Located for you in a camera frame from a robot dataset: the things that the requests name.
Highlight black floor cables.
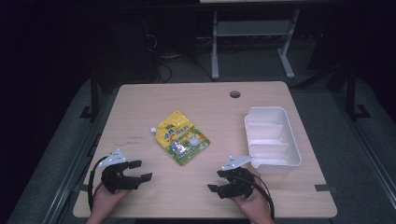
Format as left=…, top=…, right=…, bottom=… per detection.
left=144, top=32, right=216, bottom=84

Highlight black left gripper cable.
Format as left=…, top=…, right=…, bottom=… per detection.
left=87, top=155, right=110, bottom=213

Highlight white metal desk frame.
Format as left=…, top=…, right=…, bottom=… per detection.
left=210, top=8, right=301, bottom=81

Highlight person's left hand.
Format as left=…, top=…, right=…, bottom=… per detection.
left=90, top=185, right=132, bottom=219

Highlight black tape strip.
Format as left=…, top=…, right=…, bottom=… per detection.
left=314, top=183, right=339, bottom=193

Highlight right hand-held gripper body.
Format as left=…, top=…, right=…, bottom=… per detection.
left=217, top=155, right=255, bottom=200

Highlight black metal stand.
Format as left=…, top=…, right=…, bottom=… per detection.
left=345, top=63, right=372, bottom=121
left=79, top=70, right=101, bottom=121

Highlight white plastic divided container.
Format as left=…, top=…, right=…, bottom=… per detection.
left=244, top=105, right=303, bottom=177

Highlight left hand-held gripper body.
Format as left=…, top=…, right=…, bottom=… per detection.
left=97, top=148, right=141, bottom=195

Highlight yellow spouted drink pouch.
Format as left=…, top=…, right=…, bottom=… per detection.
left=150, top=109, right=211, bottom=167

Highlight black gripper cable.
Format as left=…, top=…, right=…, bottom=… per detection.
left=251, top=173, right=276, bottom=222
left=87, top=155, right=110, bottom=213

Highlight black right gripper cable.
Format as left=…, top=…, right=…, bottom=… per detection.
left=251, top=173, right=276, bottom=222

